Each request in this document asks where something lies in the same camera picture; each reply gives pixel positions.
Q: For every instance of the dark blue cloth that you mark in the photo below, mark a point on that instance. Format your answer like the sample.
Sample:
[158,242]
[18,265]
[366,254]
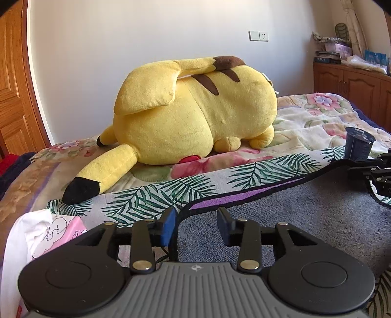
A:
[12,177]

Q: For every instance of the pale purple box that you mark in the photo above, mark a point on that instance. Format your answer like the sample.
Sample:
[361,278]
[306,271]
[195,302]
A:
[337,48]

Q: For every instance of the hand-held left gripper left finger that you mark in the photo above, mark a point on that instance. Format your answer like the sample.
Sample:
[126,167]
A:
[169,227]

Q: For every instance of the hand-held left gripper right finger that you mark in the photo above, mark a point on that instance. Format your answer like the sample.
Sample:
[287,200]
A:
[224,227]

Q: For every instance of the white and pink printed cloth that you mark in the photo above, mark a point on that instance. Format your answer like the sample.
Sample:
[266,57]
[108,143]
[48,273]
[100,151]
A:
[45,235]

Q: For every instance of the wooden cabinet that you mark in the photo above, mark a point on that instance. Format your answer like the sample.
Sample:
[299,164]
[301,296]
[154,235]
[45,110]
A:
[351,81]

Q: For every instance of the palm leaf printed sheet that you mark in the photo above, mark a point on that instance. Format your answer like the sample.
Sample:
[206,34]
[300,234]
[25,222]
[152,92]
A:
[189,189]

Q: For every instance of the wooden door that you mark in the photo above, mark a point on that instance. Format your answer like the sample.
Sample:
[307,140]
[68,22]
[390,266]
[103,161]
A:
[13,82]

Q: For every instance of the grey towel with purple stripe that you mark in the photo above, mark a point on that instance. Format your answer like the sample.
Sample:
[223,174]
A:
[293,208]

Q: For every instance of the blue printed box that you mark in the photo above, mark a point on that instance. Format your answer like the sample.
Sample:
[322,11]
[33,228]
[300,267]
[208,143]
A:
[376,57]

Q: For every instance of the clear plastic bag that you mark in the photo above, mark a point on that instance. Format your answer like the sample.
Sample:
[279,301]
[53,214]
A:
[365,62]

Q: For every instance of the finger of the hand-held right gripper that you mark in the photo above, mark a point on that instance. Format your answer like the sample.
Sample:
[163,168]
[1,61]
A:
[359,146]
[379,181]

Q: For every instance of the large yellow plush toy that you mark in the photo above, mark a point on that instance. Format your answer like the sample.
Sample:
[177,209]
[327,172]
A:
[195,113]

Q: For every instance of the floral blanket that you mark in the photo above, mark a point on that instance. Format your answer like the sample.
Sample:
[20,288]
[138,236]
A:
[308,119]

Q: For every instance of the red cloth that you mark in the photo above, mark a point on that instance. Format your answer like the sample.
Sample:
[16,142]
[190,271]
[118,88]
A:
[8,161]

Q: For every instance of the white wall socket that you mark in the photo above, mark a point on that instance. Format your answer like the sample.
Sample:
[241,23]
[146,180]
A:
[258,36]

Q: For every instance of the stack of books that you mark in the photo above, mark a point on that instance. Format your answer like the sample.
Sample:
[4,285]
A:
[327,57]

